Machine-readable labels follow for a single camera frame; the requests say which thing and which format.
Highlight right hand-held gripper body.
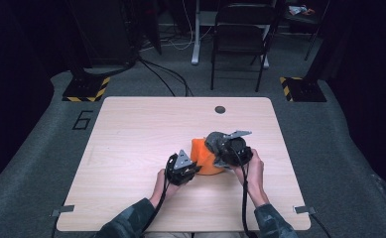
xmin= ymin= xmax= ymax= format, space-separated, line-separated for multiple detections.
xmin=213 ymin=130 xmax=254 ymax=169

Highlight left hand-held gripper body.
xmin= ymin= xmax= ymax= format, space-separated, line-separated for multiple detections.
xmin=165 ymin=149 xmax=195 ymax=186

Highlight orange plush toy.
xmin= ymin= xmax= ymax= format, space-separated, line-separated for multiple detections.
xmin=190 ymin=137 xmax=227 ymax=176

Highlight grey fuzzy cloth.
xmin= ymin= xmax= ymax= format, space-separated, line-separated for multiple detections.
xmin=203 ymin=131 xmax=230 ymax=156

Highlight person's left hand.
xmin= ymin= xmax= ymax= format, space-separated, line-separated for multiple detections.
xmin=148 ymin=168 xmax=181 ymax=209

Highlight person's right hand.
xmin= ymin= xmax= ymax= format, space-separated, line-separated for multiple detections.
xmin=231 ymin=148 xmax=270 ymax=208

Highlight striped black stand base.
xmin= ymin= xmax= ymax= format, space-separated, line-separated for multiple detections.
xmin=278 ymin=75 xmax=327 ymax=103
xmin=62 ymin=75 xmax=112 ymax=103

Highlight black folding chair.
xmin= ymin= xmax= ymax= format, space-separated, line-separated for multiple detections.
xmin=209 ymin=2 xmax=278 ymax=93

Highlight white desk leg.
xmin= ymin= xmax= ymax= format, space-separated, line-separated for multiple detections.
xmin=191 ymin=0 xmax=202 ymax=65

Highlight grey table edge tab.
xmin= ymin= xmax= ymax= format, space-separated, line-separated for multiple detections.
xmin=51 ymin=204 xmax=76 ymax=218

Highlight black cabinet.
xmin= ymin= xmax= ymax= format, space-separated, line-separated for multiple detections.
xmin=65 ymin=0 xmax=139 ymax=68

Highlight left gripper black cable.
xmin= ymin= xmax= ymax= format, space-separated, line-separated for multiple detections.
xmin=140 ymin=177 xmax=171 ymax=238

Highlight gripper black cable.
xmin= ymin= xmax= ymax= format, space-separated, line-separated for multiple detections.
xmin=140 ymin=177 xmax=171 ymax=238
xmin=239 ymin=161 xmax=258 ymax=238

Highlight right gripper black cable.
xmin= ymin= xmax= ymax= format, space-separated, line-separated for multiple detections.
xmin=239 ymin=161 xmax=258 ymax=238

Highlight black floor cables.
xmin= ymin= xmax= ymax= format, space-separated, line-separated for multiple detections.
xmin=136 ymin=57 xmax=195 ymax=98

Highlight thin black table cable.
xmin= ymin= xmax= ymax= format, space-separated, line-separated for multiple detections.
xmin=310 ymin=213 xmax=333 ymax=238

